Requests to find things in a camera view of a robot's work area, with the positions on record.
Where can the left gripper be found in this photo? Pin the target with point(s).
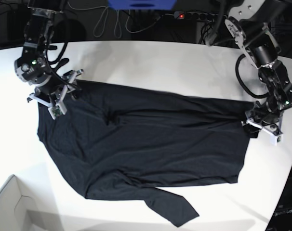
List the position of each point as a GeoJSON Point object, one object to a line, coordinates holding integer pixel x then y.
{"type": "Point", "coordinates": [259, 118]}

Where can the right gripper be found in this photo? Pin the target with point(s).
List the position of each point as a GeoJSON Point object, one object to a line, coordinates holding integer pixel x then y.
{"type": "Point", "coordinates": [54, 92]}

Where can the black t-shirt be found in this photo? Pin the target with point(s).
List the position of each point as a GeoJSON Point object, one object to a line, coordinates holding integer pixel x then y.
{"type": "Point", "coordinates": [120, 143]}

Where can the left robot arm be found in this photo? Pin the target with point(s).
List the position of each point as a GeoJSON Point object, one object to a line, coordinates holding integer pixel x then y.
{"type": "Point", "coordinates": [247, 22]}

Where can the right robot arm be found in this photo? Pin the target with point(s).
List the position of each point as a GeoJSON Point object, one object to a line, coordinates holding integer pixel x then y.
{"type": "Point", "coordinates": [34, 67]}

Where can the blue plastic bin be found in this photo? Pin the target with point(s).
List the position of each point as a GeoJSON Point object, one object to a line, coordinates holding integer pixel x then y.
{"type": "Point", "coordinates": [142, 4]}

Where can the white cardboard box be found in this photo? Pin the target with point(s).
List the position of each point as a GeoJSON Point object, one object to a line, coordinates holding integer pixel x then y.
{"type": "Point", "coordinates": [13, 213]}

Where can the black power strip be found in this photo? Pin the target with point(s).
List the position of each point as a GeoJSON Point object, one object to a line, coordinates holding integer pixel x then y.
{"type": "Point", "coordinates": [196, 16]}

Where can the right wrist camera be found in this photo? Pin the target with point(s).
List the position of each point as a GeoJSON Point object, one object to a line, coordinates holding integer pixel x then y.
{"type": "Point", "coordinates": [57, 110]}

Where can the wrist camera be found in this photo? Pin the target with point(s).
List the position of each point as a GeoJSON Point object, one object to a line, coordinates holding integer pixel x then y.
{"type": "Point", "coordinates": [275, 139]}
{"type": "Point", "coordinates": [57, 110]}

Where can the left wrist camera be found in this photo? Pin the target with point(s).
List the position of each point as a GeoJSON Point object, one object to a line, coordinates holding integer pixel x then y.
{"type": "Point", "coordinates": [275, 139]}

